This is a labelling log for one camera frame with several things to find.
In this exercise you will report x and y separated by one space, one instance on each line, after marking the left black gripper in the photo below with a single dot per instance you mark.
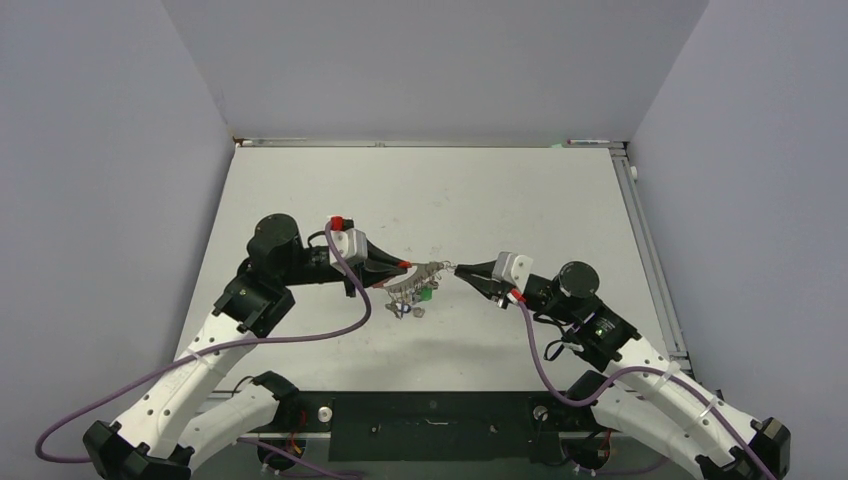
377 266

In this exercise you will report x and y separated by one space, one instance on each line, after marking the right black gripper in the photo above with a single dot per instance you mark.
481 275

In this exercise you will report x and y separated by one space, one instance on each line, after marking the red handled metal key holder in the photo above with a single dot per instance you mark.
420 276

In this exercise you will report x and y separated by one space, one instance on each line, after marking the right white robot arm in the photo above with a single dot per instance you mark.
630 386

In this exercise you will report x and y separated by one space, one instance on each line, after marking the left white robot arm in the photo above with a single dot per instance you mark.
163 435

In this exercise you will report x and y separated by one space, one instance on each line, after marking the green tag key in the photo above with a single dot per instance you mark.
426 293

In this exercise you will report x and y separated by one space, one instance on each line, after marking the blue tag key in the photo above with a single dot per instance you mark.
414 307

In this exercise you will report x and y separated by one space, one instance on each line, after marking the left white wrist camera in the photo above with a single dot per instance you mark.
351 244

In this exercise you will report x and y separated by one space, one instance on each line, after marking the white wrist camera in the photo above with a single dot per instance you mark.
351 244
513 269

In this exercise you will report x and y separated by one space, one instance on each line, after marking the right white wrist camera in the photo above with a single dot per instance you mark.
513 269

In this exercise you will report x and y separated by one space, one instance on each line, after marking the aluminium frame rail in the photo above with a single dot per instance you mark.
672 332

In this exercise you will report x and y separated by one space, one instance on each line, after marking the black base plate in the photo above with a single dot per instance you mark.
437 426

